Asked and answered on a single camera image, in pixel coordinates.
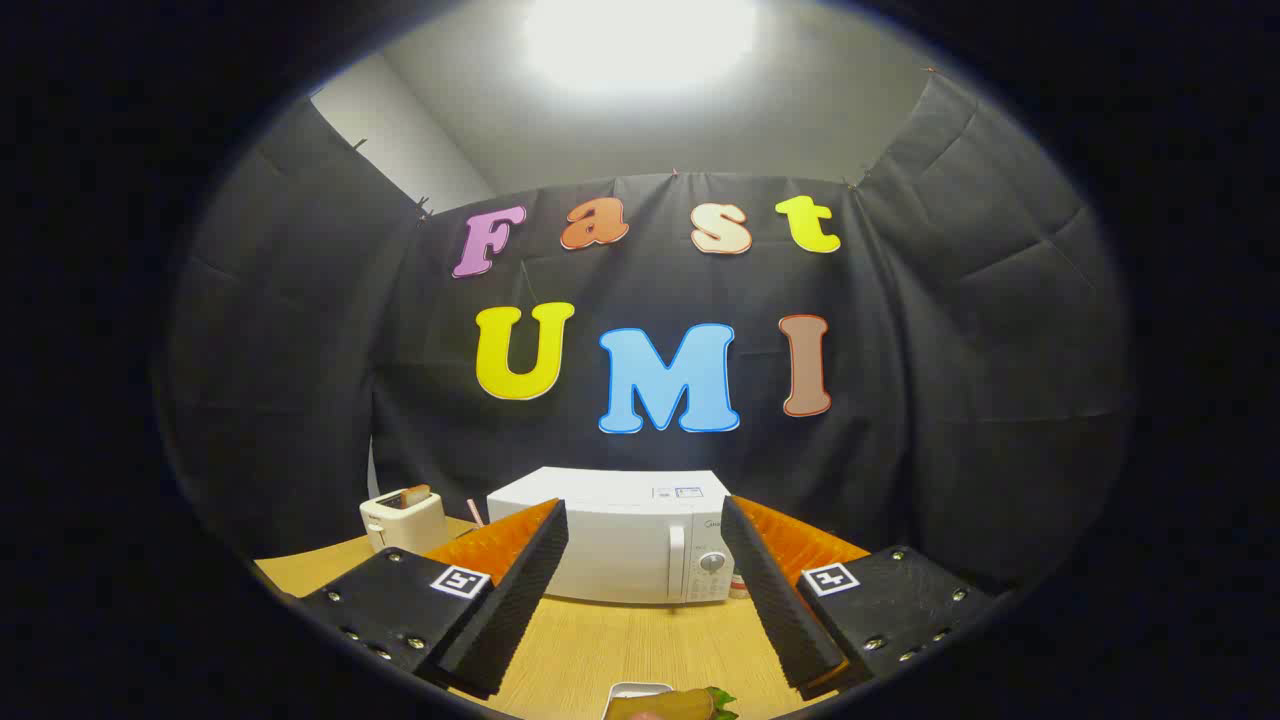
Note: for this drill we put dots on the white toaster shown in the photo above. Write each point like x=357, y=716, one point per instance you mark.
x=400, y=525

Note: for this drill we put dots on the white microwave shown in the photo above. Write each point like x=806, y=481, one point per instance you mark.
x=630, y=540

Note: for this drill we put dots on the sandwich with green lettuce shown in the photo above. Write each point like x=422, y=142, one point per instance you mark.
x=675, y=707

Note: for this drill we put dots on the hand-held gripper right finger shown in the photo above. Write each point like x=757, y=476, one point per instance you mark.
x=775, y=600

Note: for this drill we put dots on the brown toast slice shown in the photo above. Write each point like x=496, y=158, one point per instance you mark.
x=415, y=496

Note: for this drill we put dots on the pink striped straw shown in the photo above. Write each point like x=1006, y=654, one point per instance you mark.
x=475, y=513

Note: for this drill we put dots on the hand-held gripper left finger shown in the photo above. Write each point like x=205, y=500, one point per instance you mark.
x=520, y=600

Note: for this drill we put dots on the bright ceiling light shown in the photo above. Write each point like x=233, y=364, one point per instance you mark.
x=640, y=40

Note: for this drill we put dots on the small white plate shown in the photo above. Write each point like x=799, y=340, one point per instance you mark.
x=625, y=690

